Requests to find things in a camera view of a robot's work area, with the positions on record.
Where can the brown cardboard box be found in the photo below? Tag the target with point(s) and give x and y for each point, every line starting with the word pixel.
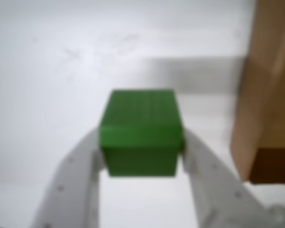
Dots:
pixel 268 95

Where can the green cube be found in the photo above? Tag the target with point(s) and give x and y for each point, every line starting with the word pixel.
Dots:
pixel 142 133

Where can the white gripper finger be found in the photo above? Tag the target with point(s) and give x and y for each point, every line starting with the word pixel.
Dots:
pixel 69 190
pixel 218 197

